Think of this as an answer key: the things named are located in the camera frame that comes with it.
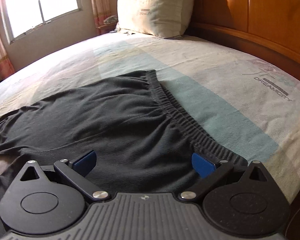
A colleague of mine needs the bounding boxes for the window with white frame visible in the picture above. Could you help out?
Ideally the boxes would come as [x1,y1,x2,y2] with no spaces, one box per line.
[0,0,82,43]

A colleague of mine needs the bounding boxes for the orange wooden headboard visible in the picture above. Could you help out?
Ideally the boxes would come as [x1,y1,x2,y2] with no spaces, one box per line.
[187,0,300,81]

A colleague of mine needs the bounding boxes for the cream printed pillow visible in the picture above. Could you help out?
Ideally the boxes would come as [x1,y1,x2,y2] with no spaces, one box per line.
[117,0,194,38]

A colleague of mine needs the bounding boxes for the pastel patchwork bed sheet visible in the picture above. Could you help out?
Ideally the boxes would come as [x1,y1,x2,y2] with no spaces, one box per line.
[0,33,300,202]

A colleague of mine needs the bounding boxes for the dark grey trousers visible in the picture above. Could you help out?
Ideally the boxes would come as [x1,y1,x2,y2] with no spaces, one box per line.
[0,70,247,237]

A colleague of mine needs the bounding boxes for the wooden bedside table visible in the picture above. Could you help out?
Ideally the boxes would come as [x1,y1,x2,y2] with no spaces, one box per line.
[96,23,116,35]

